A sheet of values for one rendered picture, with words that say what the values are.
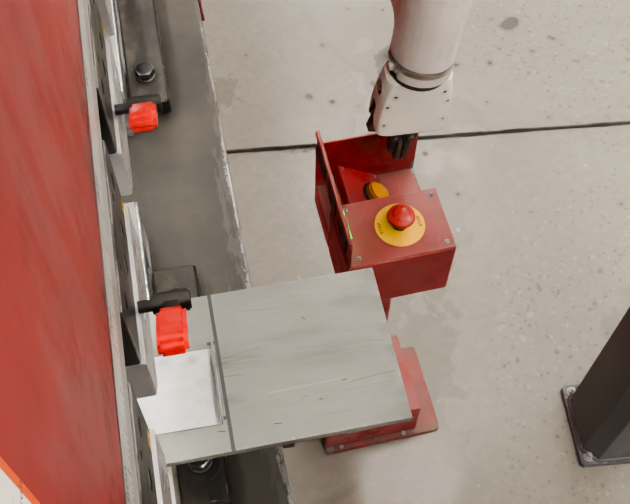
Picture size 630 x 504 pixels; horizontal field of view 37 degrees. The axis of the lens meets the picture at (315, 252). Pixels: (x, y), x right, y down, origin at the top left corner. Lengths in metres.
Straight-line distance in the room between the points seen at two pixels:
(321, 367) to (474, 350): 1.17
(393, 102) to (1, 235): 0.94
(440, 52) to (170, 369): 0.49
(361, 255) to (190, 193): 0.25
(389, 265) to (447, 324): 0.84
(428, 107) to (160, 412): 0.55
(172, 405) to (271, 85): 1.64
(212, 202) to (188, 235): 0.06
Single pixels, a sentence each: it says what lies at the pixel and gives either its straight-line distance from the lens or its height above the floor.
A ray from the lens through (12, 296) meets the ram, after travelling 0.32.
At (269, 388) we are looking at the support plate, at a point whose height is 1.00.
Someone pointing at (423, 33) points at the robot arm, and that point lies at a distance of 1.13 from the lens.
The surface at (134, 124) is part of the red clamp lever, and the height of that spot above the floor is 1.31.
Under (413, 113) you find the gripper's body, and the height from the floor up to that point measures 0.94.
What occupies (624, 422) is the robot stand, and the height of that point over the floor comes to 0.22.
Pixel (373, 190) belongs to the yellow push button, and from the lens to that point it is 1.42.
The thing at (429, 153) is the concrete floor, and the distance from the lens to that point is 2.40.
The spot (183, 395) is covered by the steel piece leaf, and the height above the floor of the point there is 1.00.
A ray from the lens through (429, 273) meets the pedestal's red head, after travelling 1.37.
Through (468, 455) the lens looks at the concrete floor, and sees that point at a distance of 2.03.
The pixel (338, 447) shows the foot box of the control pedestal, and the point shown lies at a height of 0.01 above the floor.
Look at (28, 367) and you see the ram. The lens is 0.33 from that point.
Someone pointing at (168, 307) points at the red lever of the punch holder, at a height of 1.28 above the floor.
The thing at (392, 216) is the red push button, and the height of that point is 0.81.
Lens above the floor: 1.90
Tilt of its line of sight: 59 degrees down
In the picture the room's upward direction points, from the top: 1 degrees clockwise
